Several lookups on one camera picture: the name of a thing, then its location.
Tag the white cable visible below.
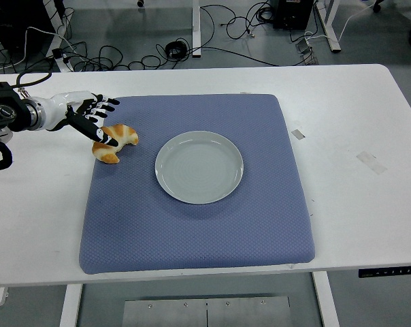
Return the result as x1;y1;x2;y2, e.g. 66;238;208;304
303;0;378;44

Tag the grey foot pedal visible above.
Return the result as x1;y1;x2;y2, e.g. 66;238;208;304
295;35;319;66

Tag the coiled black cable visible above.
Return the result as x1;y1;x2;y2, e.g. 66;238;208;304
165;40;189;59

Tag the black computer box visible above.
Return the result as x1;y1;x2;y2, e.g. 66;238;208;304
272;0;316;30

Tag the long black floor cable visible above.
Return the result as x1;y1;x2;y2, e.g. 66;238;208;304
188;46;281;67

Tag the black table control panel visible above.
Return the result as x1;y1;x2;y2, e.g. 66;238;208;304
357;265;411;279

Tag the large clear tape piece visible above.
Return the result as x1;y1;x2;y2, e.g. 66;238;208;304
356;151;389;176

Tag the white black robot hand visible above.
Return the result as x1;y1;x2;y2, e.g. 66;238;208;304
38;90;121;149

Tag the tangled black cable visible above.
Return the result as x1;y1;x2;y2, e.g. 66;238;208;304
69;42;167;72

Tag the golden croissant bread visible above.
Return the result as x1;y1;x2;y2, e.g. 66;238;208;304
91;124;139;165

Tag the looped black cable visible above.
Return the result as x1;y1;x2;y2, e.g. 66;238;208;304
201;3;259;41

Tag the blue quilted mat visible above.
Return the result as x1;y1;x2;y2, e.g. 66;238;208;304
78;93;316;276

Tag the grey round plate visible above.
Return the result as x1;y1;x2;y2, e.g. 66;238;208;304
154;131;245;206

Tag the white table leg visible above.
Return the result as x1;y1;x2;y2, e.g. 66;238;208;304
59;283;84;327
311;271;341;327

